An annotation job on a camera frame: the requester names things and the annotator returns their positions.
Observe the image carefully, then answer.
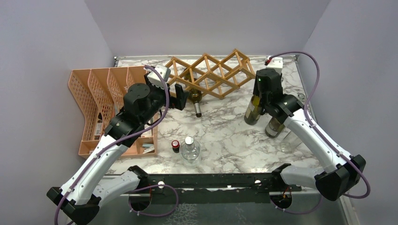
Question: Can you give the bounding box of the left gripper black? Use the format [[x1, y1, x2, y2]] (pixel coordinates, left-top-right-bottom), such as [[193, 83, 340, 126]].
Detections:
[[140, 74, 190, 124]]

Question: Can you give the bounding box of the green wine bottle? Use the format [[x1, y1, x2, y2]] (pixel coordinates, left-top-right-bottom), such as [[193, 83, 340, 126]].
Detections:
[[265, 117, 285, 138], [184, 72, 202, 118], [244, 95, 262, 125]]

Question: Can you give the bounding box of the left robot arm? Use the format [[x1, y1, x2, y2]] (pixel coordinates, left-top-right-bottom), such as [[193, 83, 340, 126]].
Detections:
[[47, 82, 189, 225]]

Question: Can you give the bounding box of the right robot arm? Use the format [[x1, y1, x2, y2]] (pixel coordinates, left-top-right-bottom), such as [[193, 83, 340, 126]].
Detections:
[[253, 68, 366, 201]]

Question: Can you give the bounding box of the wooden lattice wine rack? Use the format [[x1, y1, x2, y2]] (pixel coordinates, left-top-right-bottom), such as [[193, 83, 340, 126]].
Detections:
[[166, 49, 255, 99]]

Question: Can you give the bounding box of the small red capped jar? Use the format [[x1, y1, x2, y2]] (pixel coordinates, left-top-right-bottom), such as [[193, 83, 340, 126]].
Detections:
[[171, 140, 180, 153]]

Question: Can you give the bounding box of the white card box in organizer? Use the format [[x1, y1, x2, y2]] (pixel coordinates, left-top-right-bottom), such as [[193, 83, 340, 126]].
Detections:
[[140, 124, 153, 138]]

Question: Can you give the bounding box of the round clear glass decanter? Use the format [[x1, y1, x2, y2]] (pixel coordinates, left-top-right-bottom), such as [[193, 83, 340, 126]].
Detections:
[[180, 136, 201, 167]]

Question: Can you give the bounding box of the peach plastic file organizer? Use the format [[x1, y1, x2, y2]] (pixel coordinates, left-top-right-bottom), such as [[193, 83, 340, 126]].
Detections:
[[68, 66, 146, 158]]

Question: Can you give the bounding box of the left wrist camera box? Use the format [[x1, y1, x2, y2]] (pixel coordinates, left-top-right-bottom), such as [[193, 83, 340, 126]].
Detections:
[[147, 65, 171, 87]]

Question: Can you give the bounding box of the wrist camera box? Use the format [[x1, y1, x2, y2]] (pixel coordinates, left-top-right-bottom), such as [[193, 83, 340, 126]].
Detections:
[[147, 65, 171, 87], [265, 56, 283, 72]]

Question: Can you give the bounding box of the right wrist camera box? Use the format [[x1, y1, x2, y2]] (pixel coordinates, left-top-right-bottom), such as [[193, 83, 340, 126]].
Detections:
[[265, 56, 283, 72]]

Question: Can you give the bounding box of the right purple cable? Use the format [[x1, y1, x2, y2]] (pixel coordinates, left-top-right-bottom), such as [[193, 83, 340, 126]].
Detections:
[[268, 51, 371, 199]]

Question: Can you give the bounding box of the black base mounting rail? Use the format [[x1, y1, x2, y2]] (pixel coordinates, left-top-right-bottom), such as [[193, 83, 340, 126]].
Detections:
[[126, 172, 301, 207]]

